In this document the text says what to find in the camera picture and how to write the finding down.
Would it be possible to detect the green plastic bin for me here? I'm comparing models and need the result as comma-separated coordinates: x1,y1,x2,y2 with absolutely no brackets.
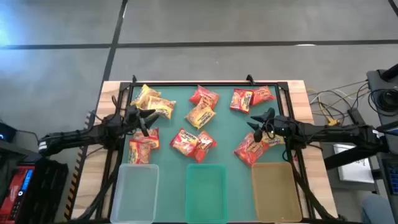
185,163,229,224

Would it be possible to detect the dark tablet screen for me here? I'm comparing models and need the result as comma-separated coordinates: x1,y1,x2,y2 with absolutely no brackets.
375,119,398,138

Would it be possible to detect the yellow Maruchan noodle packet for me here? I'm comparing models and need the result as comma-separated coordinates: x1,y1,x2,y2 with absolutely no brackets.
129,83,162,110
261,130,286,147
146,95,177,120
185,98,217,130

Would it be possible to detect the black yellow hazard strip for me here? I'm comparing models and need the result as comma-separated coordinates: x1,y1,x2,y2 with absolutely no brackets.
63,110,96,222

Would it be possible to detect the red and black electronic device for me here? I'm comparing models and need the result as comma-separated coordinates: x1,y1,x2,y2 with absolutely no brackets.
0,164,35,223

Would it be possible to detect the red beef Maruchan noodle packet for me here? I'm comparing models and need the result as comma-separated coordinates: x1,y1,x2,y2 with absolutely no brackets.
132,126,161,150
169,127,200,157
127,139,152,165
229,88,254,114

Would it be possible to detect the black plastic crate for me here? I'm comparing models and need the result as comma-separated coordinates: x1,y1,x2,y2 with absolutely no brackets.
17,155,70,224

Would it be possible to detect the clear plastic bin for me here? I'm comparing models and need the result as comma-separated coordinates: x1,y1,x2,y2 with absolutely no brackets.
110,163,160,224

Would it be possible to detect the amber plastic bin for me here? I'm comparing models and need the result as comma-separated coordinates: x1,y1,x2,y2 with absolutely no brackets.
251,161,303,223

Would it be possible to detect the black stand beam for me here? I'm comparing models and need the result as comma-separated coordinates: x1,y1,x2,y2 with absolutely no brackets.
323,144,388,170

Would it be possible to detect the grey equipment cart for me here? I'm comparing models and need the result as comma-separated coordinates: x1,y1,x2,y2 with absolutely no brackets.
366,63,398,131

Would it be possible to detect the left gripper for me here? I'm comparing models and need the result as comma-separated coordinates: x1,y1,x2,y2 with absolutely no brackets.
123,105,160,129

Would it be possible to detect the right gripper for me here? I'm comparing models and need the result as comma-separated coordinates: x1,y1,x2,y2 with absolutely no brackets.
246,107,296,138

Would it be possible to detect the black pole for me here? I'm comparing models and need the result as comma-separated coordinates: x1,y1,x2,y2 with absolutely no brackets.
381,63,398,82

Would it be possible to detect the black power adapter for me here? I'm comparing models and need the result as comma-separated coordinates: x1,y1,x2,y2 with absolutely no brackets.
347,107,368,131

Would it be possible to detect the white paper sheet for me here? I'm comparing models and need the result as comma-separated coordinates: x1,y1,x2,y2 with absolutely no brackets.
332,143,376,184

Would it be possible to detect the coiled black cable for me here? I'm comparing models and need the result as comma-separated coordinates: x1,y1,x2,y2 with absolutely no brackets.
368,88,398,118

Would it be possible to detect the person's leg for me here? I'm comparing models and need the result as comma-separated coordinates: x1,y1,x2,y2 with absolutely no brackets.
360,193,396,224

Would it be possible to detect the black metal table frame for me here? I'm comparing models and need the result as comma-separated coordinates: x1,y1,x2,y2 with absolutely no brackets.
74,74,338,223

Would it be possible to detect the black device with blue light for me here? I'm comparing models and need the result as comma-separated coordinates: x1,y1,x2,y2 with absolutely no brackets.
0,121,18,143

